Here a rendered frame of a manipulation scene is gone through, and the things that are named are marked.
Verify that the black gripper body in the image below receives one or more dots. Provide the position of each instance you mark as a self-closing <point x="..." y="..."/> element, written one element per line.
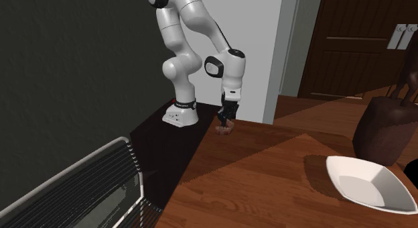
<point x="229" y="111"/>

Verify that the small brown block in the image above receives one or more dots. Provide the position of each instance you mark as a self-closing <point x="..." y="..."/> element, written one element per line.
<point x="224" y="129"/>

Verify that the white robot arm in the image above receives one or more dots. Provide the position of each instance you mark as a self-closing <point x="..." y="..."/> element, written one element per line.
<point x="183" y="31"/>

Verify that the dark robot stand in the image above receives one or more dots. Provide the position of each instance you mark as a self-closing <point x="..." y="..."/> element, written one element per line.
<point x="166" y="149"/>

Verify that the dark brown wooden door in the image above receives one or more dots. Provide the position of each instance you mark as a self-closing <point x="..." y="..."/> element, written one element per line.
<point x="352" y="41"/>

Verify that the white angular bowl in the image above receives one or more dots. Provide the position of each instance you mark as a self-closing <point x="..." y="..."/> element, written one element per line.
<point x="365" y="185"/>

